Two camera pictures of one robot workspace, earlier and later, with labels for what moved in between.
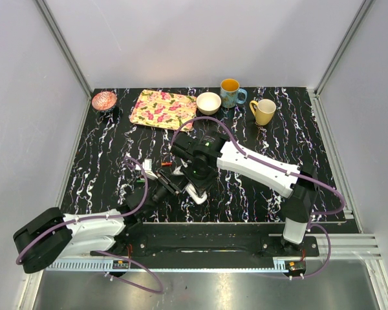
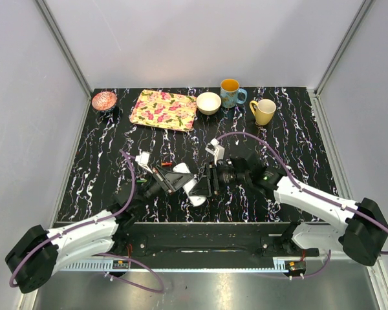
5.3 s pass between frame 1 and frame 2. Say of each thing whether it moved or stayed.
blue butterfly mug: stayed
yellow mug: stayed
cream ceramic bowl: stayed
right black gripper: moved
